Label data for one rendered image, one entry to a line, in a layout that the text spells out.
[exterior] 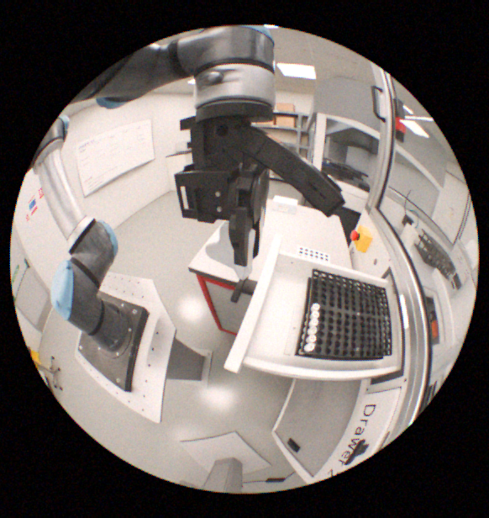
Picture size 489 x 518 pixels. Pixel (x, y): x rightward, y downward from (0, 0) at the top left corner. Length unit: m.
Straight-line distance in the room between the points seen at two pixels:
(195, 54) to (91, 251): 0.38
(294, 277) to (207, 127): 0.35
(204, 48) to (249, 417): 1.33
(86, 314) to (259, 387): 1.04
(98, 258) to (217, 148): 0.33
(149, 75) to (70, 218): 0.32
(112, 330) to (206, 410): 0.92
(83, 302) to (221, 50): 0.42
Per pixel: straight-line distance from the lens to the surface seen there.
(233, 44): 0.16
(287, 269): 0.38
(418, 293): 0.37
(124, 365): 0.45
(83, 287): 0.37
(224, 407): 1.17
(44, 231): 3.20
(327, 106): 1.00
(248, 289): 0.26
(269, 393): 1.15
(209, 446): 1.30
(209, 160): 0.16
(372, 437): 0.39
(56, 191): 0.43
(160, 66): 0.18
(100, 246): 0.40
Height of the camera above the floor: 1.13
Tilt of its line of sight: 46 degrees down
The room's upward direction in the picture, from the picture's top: straight up
